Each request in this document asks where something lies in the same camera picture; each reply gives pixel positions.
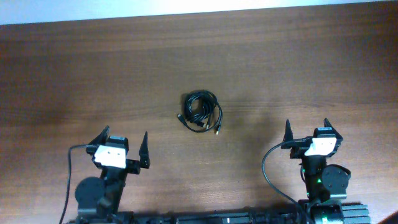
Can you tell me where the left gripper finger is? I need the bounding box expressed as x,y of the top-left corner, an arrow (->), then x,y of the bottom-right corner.
139,131 -> 150,169
89,125 -> 110,146

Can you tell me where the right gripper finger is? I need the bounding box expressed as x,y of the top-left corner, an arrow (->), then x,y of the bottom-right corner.
323,118 -> 336,134
283,119 -> 294,142

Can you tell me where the black usb cable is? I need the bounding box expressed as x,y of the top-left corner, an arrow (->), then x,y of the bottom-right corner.
177,90 -> 223,136

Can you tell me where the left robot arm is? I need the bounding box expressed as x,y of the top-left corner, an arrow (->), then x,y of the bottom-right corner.
75,126 -> 150,223

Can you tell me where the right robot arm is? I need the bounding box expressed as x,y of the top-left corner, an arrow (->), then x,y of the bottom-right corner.
281,118 -> 351,223

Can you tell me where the left camera cable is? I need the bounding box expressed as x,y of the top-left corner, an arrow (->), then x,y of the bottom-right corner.
58,144 -> 94,224

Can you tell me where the camera cable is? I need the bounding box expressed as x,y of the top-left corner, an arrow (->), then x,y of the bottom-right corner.
58,144 -> 94,224
261,139 -> 308,224

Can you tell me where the right camera cable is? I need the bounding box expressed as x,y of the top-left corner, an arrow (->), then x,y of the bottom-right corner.
261,139 -> 308,224

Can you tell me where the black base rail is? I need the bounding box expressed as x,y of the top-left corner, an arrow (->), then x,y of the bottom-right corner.
68,203 -> 371,224

